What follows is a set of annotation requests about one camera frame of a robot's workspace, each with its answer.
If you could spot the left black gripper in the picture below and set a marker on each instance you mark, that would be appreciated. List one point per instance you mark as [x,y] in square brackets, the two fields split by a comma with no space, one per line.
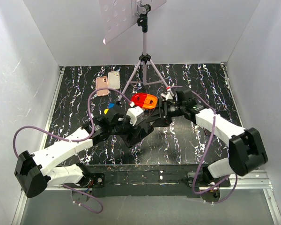
[127,119]

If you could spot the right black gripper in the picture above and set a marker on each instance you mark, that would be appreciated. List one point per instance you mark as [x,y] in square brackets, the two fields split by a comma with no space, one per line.
[164,120]

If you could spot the phone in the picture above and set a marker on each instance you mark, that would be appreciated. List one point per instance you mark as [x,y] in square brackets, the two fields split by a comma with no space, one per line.
[114,80]
[101,85]

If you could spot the black phone case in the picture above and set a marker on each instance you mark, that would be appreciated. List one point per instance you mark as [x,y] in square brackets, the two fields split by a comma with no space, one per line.
[136,134]

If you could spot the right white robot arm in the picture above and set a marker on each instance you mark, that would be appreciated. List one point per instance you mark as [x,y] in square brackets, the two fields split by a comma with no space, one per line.
[246,148]

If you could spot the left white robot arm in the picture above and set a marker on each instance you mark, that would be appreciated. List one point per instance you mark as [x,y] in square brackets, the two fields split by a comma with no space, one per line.
[36,171]

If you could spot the yellow blue toy block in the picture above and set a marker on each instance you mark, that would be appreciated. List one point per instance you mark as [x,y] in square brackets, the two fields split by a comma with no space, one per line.
[110,105]

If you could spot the lilac tripod stand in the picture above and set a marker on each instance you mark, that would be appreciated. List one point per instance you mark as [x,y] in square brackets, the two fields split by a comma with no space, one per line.
[119,16]

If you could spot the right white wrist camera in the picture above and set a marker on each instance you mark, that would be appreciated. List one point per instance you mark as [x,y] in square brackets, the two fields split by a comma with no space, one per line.
[168,95]

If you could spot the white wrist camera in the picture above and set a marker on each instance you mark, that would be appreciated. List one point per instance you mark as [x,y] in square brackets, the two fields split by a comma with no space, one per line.
[168,95]
[136,115]

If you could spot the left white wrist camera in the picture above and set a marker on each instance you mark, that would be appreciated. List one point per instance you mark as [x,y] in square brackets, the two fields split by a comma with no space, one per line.
[136,115]

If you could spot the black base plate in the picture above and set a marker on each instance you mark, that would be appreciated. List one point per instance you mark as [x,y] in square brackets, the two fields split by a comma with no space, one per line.
[139,180]

